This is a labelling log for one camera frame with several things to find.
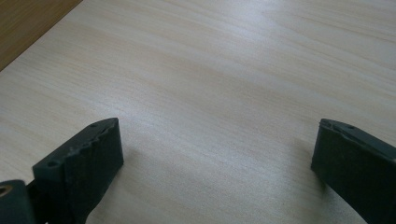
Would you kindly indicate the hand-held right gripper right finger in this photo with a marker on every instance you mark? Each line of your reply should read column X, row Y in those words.
column 358, row 165

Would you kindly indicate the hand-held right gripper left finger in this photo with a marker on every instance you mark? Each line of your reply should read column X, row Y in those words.
column 84, row 165

